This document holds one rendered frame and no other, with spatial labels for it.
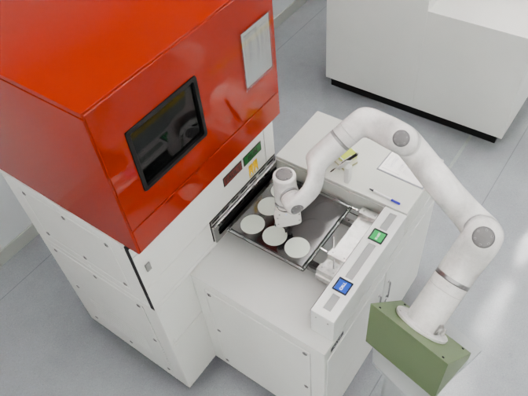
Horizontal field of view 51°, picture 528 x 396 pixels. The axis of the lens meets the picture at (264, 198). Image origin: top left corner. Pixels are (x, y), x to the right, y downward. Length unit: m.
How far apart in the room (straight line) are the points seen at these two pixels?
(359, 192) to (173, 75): 0.98
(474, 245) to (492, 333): 1.38
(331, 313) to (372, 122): 0.66
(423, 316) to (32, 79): 1.36
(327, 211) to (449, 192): 0.61
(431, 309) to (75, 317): 2.06
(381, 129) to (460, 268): 0.51
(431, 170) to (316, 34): 3.18
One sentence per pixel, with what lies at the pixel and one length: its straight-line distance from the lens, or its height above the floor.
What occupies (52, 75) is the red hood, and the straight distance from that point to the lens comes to 1.61.
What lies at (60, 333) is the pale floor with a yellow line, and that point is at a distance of 3.30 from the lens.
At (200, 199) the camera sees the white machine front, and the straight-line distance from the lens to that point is 2.08.
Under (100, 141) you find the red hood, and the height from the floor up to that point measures 1.71.
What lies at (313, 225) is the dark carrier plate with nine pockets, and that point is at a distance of 2.25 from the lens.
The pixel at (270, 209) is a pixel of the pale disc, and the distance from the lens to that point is 2.31.
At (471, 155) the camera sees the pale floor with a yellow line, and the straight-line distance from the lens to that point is 3.91.
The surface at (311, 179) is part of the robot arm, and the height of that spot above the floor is 1.26.
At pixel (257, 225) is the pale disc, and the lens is 2.26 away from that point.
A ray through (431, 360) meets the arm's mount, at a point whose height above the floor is 1.04.
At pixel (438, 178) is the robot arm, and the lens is 1.87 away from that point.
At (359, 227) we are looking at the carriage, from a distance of 2.28.
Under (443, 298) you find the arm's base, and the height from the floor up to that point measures 1.09.
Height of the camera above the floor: 2.67
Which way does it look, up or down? 49 degrees down
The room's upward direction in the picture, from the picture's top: 7 degrees counter-clockwise
